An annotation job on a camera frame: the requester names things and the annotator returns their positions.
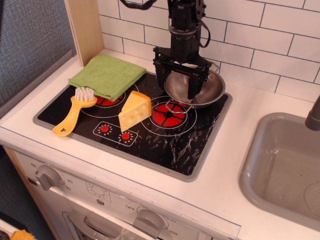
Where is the grey faucet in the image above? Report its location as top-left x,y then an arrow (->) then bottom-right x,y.
304,96 -> 320,131

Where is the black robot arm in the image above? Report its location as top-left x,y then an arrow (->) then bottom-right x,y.
153,0 -> 212,100

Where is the green folded towel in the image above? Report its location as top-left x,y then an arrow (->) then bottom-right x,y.
69,53 -> 147,102

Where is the grey oven door handle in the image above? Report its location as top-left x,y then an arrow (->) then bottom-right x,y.
69,210 -> 131,240

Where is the grey right oven knob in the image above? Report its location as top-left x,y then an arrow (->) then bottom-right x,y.
132,209 -> 165,239

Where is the grey left oven knob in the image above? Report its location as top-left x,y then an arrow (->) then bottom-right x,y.
35,165 -> 61,191

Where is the small stainless steel pan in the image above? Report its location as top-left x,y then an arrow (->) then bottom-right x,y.
164,70 -> 226,114

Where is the orange fuzzy object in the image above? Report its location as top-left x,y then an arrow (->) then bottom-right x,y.
10,229 -> 36,240

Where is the yellow dish brush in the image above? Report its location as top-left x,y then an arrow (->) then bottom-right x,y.
52,87 -> 97,137

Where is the grey oven knob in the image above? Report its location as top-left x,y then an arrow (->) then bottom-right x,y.
132,209 -> 165,239
35,165 -> 61,191

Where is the black toy stovetop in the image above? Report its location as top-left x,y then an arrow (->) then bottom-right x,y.
32,71 -> 234,183

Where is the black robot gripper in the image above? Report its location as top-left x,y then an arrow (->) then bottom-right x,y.
153,26 -> 212,100

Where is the yellow toy cheese wedge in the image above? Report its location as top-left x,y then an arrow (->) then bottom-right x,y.
118,90 -> 152,132

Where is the grey plastic sink basin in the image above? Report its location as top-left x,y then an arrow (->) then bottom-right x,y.
239,112 -> 320,231

